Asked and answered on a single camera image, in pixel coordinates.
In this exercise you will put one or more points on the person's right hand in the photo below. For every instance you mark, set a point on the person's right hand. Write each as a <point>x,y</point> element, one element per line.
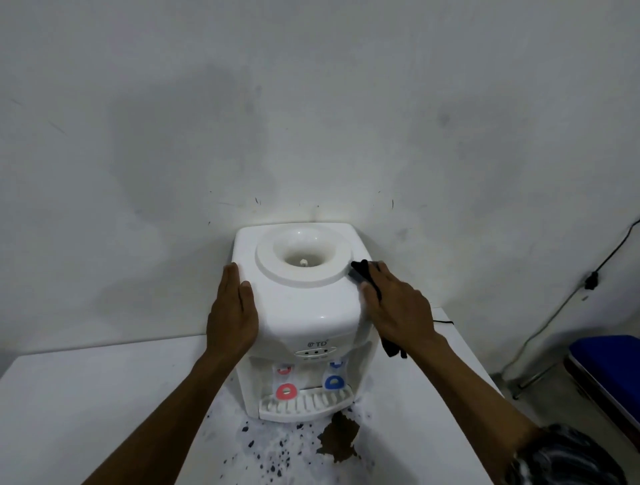
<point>402,320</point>

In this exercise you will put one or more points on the person's left hand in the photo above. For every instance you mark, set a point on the person's left hand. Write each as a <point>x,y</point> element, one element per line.
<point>231,325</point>

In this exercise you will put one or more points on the person's left thumb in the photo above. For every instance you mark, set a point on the person's left thumb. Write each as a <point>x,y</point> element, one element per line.
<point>248,300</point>

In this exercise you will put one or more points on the person's right thumb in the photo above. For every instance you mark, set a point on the person's right thumb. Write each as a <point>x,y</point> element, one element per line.
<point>371,304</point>

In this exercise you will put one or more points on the black cloth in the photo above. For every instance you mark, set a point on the black cloth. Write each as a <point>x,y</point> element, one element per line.
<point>364,272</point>

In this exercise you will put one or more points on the white tabletop water dispenser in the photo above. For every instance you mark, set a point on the white tabletop water dispenser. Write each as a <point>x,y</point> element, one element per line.
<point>305,310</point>

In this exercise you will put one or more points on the person's left forearm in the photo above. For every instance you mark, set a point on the person's left forearm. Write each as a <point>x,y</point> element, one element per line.
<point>170,424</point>

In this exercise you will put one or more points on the person's right forearm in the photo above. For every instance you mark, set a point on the person's right forearm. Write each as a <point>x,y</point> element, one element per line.
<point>475,409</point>

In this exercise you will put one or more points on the blue tap lever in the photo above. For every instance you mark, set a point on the blue tap lever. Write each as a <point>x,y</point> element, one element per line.
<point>334,383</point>

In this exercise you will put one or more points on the red tap lever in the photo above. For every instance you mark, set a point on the red tap lever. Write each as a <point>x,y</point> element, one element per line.
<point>286,391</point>

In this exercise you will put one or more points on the white drip tray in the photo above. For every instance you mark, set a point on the white drip tray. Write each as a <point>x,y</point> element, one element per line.
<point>305,403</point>

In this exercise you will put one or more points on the blue padded chair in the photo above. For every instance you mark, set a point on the blue padded chair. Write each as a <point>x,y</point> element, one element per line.
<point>607,372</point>

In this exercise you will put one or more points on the dark patterned sleeve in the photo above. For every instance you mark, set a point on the dark patterned sleeve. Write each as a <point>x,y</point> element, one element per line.
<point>565,457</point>

